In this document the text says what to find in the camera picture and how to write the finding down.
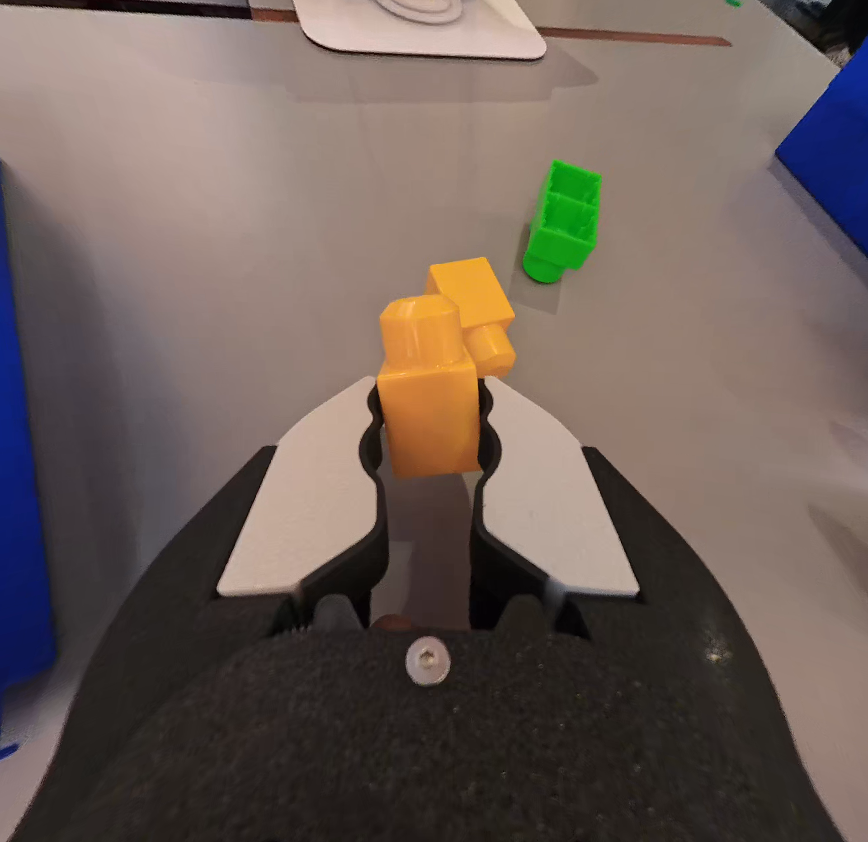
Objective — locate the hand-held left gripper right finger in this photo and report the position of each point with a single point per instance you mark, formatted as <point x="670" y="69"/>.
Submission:
<point x="556" y="503"/>

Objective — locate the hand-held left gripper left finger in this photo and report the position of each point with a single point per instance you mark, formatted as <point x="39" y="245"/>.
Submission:
<point x="305" y="503"/>

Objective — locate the yellow toy block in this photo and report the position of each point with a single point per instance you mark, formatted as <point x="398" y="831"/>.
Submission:
<point x="475" y="293"/>
<point x="427" y="394"/>

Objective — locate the green double toy block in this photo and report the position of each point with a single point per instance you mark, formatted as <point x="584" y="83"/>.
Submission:
<point x="567" y="225"/>

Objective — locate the blue plastic bin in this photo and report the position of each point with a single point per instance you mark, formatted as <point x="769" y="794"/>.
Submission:
<point x="21" y="449"/>
<point x="834" y="150"/>

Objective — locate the white document stand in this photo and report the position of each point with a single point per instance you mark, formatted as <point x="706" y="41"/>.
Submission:
<point x="407" y="28"/>

